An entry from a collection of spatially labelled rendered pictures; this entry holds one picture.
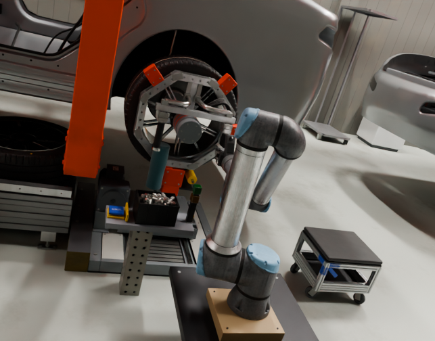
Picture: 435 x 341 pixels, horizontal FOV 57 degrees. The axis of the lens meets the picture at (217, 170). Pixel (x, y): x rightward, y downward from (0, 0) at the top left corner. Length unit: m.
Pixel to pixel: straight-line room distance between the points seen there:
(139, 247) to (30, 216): 0.66
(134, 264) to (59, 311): 0.40
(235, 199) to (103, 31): 0.98
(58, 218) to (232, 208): 1.18
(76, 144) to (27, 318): 0.83
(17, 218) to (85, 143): 0.60
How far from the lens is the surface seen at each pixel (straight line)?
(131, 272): 2.17
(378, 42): 7.64
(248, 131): 1.39
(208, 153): 2.36
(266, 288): 1.73
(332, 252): 2.54
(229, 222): 1.56
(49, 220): 2.41
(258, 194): 1.80
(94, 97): 2.03
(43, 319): 2.11
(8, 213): 2.42
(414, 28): 8.00
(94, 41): 1.98
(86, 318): 2.12
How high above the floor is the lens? 1.47
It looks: 21 degrees down
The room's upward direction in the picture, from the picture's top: 16 degrees clockwise
